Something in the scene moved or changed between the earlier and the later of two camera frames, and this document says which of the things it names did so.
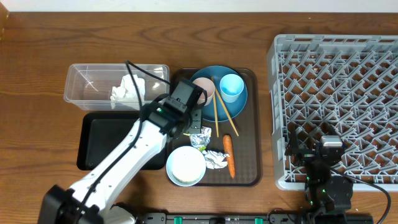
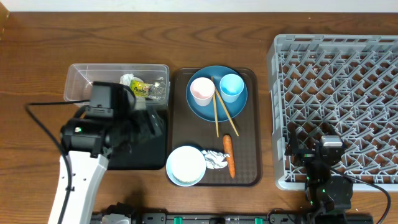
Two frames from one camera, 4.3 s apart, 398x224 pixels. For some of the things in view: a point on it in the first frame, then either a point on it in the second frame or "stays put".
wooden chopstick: [215, 109] stays put
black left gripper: [198, 124] → [148, 128]
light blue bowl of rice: [186, 166] stays put
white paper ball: [214, 160] stays put
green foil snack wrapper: [201, 140] → [140, 87]
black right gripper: [293, 148] stays put
